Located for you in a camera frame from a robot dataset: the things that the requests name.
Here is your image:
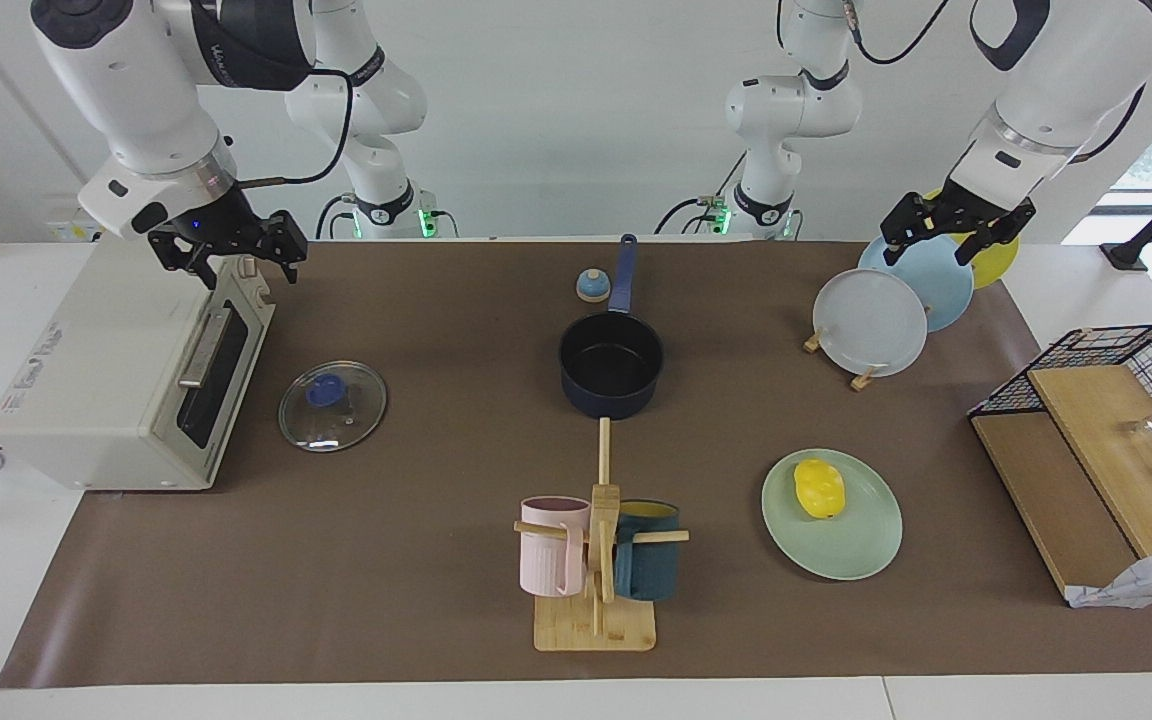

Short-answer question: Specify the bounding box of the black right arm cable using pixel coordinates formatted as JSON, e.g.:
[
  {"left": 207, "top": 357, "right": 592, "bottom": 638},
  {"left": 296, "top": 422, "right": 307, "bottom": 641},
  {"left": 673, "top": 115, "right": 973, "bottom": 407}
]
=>
[{"left": 236, "top": 65, "right": 355, "bottom": 191}]

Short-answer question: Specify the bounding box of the dark blue saucepan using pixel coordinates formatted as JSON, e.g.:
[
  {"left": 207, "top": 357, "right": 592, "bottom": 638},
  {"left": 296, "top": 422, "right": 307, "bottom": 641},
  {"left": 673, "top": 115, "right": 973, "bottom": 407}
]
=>
[{"left": 559, "top": 234, "right": 665, "bottom": 419}]

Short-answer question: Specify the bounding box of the glass lid with blue knob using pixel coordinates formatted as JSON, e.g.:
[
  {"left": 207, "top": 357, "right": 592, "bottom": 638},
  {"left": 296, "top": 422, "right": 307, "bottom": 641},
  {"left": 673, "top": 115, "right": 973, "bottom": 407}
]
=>
[{"left": 278, "top": 360, "right": 388, "bottom": 453}]

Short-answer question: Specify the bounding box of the grey plate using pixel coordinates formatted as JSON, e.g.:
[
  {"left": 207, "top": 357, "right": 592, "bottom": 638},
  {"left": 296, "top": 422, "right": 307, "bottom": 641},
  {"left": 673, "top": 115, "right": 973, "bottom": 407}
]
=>
[{"left": 814, "top": 268, "right": 929, "bottom": 379}]

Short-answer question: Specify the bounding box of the pale green plate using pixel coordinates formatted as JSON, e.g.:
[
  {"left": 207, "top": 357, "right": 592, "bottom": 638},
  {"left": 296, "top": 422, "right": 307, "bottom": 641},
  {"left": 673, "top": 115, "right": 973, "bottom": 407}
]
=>
[{"left": 761, "top": 448, "right": 904, "bottom": 581}]

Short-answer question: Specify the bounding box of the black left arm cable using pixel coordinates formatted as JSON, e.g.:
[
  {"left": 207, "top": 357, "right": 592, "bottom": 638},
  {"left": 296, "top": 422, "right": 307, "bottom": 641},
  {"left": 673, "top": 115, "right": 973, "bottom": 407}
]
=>
[{"left": 841, "top": 0, "right": 1149, "bottom": 166}]

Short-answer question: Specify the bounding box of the pink ribbed mug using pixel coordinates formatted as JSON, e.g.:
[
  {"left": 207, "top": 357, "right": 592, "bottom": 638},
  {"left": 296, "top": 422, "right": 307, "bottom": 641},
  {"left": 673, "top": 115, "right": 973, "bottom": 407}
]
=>
[{"left": 520, "top": 496, "right": 592, "bottom": 598}]

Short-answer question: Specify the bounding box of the black base cable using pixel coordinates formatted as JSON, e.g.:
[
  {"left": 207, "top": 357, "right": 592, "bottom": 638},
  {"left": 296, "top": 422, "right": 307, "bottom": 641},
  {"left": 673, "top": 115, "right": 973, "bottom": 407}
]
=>
[
  {"left": 315, "top": 192, "right": 362, "bottom": 241},
  {"left": 656, "top": 150, "right": 749, "bottom": 237}
]

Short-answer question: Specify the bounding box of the black left base cable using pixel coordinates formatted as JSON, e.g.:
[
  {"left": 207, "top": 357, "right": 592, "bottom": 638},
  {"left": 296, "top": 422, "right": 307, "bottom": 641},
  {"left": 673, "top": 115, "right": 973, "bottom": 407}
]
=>
[{"left": 656, "top": 150, "right": 749, "bottom": 237}]

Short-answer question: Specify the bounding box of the brown table mat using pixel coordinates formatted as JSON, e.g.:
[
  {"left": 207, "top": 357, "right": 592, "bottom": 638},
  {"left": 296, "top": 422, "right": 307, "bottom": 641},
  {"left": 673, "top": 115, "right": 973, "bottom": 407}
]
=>
[{"left": 0, "top": 240, "right": 1152, "bottom": 689}]

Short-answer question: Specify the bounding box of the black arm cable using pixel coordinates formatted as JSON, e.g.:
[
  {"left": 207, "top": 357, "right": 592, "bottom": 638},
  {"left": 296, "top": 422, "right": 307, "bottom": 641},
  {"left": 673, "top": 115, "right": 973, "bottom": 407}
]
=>
[
  {"left": 236, "top": 65, "right": 355, "bottom": 191},
  {"left": 841, "top": 0, "right": 1149, "bottom": 166}
]

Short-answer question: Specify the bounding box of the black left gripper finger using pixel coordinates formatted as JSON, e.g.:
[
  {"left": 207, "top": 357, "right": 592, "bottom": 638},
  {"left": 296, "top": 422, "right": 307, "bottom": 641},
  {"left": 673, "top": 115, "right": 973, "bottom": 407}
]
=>
[
  {"left": 955, "top": 230, "right": 1000, "bottom": 267},
  {"left": 881, "top": 224, "right": 923, "bottom": 266}
]

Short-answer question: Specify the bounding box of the wooden plate rack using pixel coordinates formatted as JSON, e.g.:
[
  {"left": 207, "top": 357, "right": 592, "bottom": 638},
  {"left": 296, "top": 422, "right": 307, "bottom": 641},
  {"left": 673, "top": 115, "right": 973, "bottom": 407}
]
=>
[{"left": 802, "top": 325, "right": 882, "bottom": 392}]

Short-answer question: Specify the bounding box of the light wooden board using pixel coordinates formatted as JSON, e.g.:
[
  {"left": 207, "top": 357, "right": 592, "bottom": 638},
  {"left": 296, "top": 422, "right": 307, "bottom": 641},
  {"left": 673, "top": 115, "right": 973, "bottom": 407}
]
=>
[{"left": 1026, "top": 364, "right": 1152, "bottom": 559}]

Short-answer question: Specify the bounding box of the white socket box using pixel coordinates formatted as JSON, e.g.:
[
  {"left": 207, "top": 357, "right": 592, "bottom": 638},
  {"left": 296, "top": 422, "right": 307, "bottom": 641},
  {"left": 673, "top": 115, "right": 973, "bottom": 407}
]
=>
[{"left": 44, "top": 196, "right": 103, "bottom": 244}]

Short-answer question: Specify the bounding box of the wooden mug tree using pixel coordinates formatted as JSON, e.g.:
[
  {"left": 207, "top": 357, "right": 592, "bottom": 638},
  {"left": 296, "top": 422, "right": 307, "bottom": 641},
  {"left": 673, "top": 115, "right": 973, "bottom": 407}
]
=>
[{"left": 513, "top": 417, "right": 690, "bottom": 653}]

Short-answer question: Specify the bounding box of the beige toaster oven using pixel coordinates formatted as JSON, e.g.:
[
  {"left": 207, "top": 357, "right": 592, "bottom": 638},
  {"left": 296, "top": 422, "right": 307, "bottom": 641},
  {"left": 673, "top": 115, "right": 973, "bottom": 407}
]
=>
[{"left": 0, "top": 240, "right": 277, "bottom": 492}]

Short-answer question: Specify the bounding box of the black right base cable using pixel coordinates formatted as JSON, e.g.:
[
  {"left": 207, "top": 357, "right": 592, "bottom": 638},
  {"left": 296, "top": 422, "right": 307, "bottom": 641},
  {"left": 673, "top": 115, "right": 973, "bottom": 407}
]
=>
[{"left": 315, "top": 192, "right": 362, "bottom": 241}]

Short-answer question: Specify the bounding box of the dark teal ribbed mug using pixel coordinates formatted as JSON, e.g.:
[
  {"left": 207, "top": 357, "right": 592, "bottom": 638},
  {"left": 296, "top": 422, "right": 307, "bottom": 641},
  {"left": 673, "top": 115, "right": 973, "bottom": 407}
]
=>
[{"left": 612, "top": 500, "right": 682, "bottom": 602}]

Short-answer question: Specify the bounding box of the light blue plate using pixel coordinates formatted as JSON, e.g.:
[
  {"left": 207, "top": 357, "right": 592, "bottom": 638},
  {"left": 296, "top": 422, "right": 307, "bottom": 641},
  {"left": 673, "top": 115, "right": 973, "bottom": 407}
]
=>
[{"left": 857, "top": 235, "right": 976, "bottom": 333}]

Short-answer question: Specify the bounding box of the white patterned cloth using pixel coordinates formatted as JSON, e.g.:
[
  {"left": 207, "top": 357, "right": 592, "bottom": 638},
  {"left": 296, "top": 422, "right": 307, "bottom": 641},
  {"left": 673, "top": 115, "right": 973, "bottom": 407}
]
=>
[{"left": 1066, "top": 545, "right": 1152, "bottom": 609}]

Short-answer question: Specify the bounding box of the yellow plate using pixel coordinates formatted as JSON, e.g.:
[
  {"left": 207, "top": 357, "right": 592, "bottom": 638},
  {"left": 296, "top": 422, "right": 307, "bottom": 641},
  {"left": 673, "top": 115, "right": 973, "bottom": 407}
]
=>
[{"left": 921, "top": 188, "right": 1020, "bottom": 291}]

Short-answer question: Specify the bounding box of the brown wooden board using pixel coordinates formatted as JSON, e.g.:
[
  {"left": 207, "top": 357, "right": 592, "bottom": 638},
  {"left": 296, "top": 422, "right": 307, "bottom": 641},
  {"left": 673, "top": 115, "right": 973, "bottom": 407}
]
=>
[{"left": 971, "top": 410, "right": 1142, "bottom": 601}]

